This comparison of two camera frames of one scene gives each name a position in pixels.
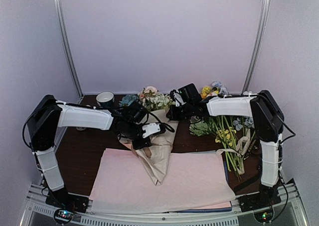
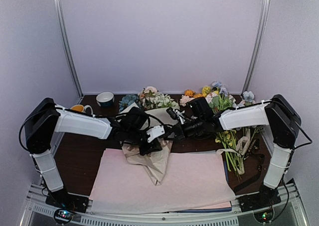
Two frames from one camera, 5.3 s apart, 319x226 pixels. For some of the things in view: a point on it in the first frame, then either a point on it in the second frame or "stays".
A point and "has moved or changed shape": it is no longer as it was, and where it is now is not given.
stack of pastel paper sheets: [193, 181] stays
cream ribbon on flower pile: [242, 145] stays
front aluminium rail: [287, 211] stays
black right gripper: [174, 116] -> [180, 133]
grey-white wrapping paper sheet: [155, 158] has moved or changed shape
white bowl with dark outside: [105, 99] stays
